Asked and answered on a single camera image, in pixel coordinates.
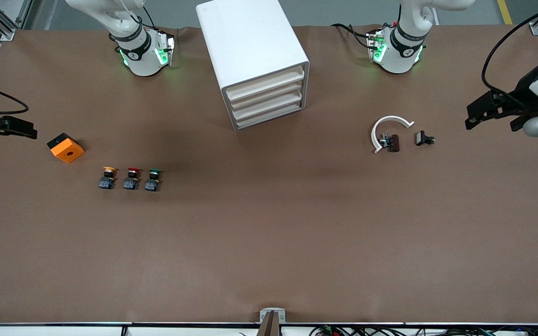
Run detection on green push button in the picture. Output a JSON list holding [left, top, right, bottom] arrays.
[[145, 168, 163, 192]]

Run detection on yellow push button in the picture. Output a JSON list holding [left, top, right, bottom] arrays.
[[99, 166, 116, 190]]

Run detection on red push button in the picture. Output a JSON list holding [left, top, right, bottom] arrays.
[[123, 167, 141, 190]]

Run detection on white curved plastic piece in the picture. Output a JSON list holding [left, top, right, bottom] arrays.
[[371, 115, 415, 154]]

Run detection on brown table cover sheet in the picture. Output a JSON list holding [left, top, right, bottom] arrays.
[[0, 24, 538, 325]]

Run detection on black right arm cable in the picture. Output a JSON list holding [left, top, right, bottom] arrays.
[[0, 79, 30, 115]]

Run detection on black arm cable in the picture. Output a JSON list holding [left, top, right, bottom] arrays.
[[481, 0, 538, 96], [0, 79, 30, 115]]

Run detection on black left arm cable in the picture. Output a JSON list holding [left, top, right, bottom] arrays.
[[481, 0, 538, 96]]

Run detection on orange button enclosure box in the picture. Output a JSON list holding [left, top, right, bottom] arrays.
[[47, 133, 85, 164]]

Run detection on black base power cable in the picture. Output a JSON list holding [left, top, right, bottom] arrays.
[[331, 22, 375, 49]]

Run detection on grey metal bracket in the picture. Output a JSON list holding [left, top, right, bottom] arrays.
[[259, 308, 287, 324]]

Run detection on grey vertical mounting post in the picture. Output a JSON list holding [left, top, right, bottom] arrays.
[[256, 311, 281, 336]]

